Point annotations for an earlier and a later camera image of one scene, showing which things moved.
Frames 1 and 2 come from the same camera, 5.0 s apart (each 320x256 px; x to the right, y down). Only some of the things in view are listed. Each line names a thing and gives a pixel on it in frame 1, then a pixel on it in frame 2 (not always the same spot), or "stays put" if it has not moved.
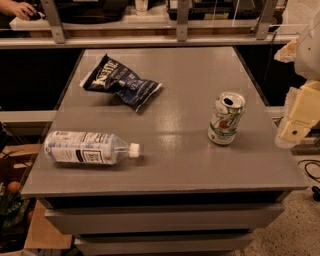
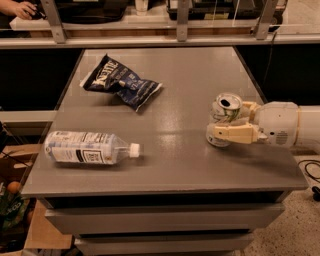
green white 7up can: x=225 y=118 stays put
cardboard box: x=36 y=231 stays put
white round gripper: x=309 y=55 → x=277 y=122
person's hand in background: x=21 y=10 stays put
